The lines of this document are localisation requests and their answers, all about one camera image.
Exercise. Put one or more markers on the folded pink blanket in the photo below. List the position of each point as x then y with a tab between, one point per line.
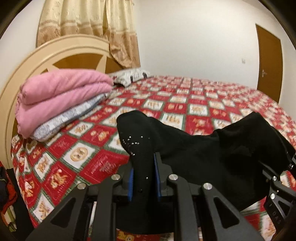
44	96

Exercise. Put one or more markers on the cream wooden headboard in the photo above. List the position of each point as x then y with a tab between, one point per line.
71	51

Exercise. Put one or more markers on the beige patterned curtain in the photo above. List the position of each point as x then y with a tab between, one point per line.
111	20

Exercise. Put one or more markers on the black pants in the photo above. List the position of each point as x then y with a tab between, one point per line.
232	158

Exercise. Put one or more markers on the dark clothes pile beside bed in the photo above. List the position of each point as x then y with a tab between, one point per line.
11	205

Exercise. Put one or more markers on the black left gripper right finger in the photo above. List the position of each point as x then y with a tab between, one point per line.
197	212

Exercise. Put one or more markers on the grey patterned pillow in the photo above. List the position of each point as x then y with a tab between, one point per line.
64	118

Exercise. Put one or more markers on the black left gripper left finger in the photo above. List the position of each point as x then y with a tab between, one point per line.
86	213

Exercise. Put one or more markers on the grey crumpled far pillow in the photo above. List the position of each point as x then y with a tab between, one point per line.
126	77

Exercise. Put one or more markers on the brown wooden door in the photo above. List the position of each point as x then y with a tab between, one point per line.
270	64

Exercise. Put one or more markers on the red christmas patchwork bedspread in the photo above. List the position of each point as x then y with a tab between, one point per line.
88	149

